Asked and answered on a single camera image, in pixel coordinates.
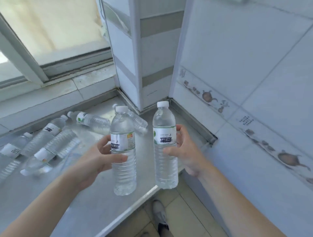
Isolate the person's right hand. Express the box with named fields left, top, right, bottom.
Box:
left=163, top=124, right=211, bottom=178

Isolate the black trouser leg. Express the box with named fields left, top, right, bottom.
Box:
left=157, top=222, right=170, bottom=237

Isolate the grey sneaker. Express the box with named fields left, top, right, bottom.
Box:
left=152, top=200, right=170, bottom=232

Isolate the clear plastic water bottle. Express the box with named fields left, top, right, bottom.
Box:
left=153, top=101, right=179, bottom=190
left=110, top=105, right=137, bottom=196

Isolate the white framed sliding window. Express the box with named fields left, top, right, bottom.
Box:
left=0, top=0, right=114, bottom=88

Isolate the person's left hand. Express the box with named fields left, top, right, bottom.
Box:
left=69, top=134, right=128, bottom=193

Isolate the person's right forearm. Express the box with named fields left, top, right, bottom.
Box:
left=198, top=161, right=285, bottom=237

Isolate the pile of clear water bottles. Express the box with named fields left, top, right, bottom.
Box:
left=0, top=104, right=149, bottom=182

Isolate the person's left forearm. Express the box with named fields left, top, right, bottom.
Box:
left=0, top=168, right=82, bottom=237

